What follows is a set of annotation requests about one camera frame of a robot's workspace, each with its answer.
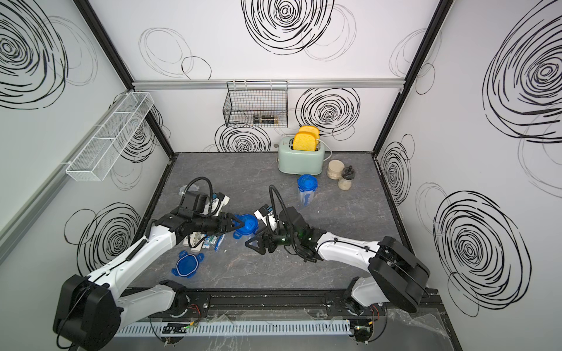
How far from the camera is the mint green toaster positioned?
1.03 meters

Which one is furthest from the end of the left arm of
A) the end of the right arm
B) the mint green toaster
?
the mint green toaster

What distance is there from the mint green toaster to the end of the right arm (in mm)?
440

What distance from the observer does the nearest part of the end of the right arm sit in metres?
0.63
